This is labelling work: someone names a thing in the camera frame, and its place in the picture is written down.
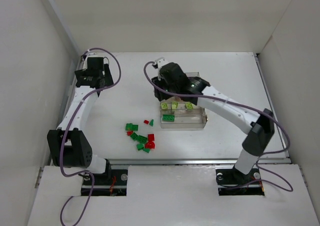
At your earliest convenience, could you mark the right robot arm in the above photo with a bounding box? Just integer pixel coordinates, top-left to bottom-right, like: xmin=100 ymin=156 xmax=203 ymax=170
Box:
xmin=150 ymin=58 xmax=275 ymax=175

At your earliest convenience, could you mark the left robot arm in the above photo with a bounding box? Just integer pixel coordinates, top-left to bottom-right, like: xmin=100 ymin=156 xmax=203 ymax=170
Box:
xmin=47 ymin=57 xmax=114 ymax=174

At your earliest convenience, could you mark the red lego small brick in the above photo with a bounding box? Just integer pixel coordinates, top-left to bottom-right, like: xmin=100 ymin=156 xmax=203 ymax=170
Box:
xmin=147 ymin=134 xmax=155 ymax=141

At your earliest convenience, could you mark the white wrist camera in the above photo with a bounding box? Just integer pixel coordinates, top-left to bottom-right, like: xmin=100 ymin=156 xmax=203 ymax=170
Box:
xmin=152 ymin=57 xmax=169 ymax=70
xmin=82 ymin=48 xmax=96 ymax=57

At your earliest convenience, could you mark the lime lego slope brick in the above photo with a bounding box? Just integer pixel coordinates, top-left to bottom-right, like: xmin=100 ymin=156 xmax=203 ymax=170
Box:
xmin=171 ymin=101 xmax=179 ymax=110
xmin=185 ymin=102 xmax=194 ymax=110

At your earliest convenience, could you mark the green lego small left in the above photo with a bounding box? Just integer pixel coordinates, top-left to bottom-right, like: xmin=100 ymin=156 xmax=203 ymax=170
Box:
xmin=136 ymin=143 xmax=145 ymax=151

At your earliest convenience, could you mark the red lego arch piece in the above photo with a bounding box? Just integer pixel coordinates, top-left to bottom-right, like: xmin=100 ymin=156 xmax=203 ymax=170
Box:
xmin=144 ymin=141 xmax=156 ymax=149

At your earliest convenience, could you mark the clear compartment organizer tray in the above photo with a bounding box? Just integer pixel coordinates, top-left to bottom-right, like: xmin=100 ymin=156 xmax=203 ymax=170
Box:
xmin=158 ymin=72 xmax=209 ymax=130

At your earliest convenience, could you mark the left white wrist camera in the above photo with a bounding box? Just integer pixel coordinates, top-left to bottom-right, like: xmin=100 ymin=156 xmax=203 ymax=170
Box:
xmin=82 ymin=48 xmax=96 ymax=57

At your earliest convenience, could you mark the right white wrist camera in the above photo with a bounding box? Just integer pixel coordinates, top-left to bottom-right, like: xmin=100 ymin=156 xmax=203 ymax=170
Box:
xmin=152 ymin=57 xmax=169 ymax=70

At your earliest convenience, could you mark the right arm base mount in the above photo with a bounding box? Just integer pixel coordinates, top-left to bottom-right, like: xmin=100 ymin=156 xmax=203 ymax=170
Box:
xmin=215 ymin=168 xmax=265 ymax=196

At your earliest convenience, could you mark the lime lego square brick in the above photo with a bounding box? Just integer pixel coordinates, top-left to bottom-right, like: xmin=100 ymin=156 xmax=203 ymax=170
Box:
xmin=160 ymin=102 xmax=169 ymax=110

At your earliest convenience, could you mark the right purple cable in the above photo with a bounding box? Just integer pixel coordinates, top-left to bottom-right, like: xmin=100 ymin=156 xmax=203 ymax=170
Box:
xmin=143 ymin=60 xmax=294 ymax=193

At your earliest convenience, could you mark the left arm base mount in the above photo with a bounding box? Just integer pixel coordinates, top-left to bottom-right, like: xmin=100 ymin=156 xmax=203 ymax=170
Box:
xmin=91 ymin=169 xmax=128 ymax=196

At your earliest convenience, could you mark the green lego long brick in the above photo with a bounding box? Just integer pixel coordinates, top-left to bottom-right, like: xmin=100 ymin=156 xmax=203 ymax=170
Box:
xmin=162 ymin=114 xmax=175 ymax=122

